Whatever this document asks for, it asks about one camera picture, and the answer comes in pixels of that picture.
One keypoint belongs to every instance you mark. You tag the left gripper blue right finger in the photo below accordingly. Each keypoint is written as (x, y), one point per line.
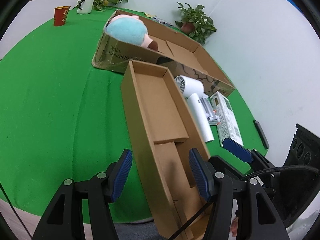
(202, 175)

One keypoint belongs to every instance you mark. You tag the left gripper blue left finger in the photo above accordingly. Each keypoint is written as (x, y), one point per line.
(117, 174)

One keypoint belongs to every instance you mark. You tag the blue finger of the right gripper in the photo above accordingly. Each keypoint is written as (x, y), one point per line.
(237, 150)

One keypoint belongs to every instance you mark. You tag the white green medicine box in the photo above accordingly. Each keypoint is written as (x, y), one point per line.
(228, 126)

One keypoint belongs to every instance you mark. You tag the long brown cardboard box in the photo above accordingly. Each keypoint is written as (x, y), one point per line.
(162, 132)

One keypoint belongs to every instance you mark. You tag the white hair dryer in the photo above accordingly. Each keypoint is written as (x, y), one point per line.
(193, 91)

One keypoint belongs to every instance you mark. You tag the pink teal plush toy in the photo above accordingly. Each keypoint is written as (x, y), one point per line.
(130, 29)

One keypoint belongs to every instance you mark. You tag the person's hand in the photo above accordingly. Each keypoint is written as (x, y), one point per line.
(234, 227)

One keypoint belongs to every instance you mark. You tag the black remote on table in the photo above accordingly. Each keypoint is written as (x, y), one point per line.
(261, 134)

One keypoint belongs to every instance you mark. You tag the green tablecloth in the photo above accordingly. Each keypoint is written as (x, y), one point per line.
(60, 117)

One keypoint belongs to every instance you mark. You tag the large open cardboard box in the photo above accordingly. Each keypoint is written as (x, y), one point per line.
(181, 54)

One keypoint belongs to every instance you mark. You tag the right potted green plant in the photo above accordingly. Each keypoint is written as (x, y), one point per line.
(195, 23)

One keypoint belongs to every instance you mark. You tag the small packets on table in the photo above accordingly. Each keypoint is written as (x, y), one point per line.
(159, 20)

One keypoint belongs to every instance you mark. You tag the red paper cup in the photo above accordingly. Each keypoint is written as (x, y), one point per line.
(60, 15)

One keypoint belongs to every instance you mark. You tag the white enamel mug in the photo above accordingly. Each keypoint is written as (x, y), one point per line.
(84, 6)

